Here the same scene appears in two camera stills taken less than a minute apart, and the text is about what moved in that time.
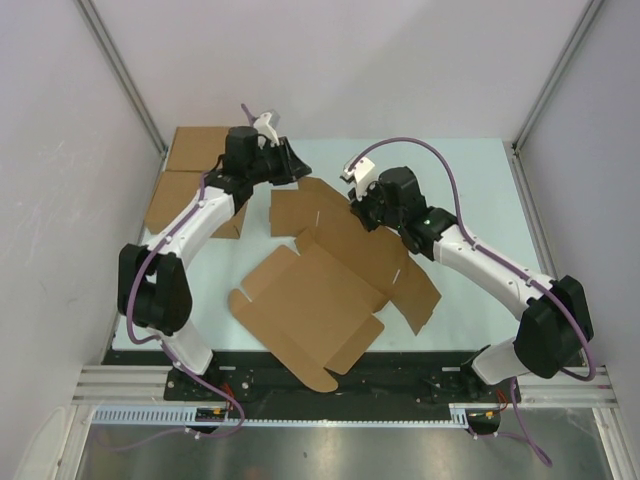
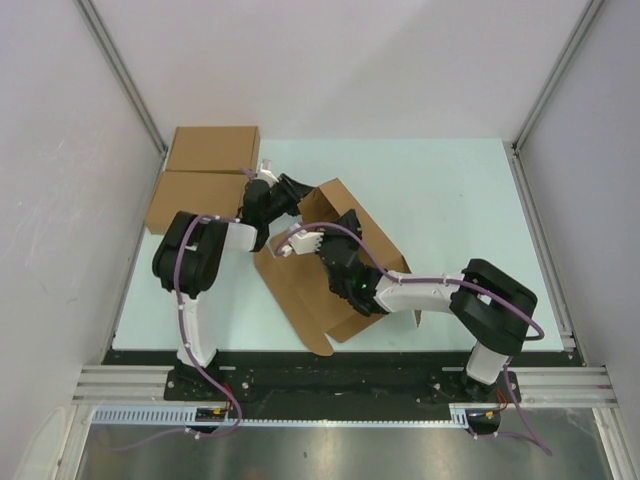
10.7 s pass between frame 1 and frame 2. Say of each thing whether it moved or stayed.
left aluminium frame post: stayed
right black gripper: moved
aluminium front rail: stayed
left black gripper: moved
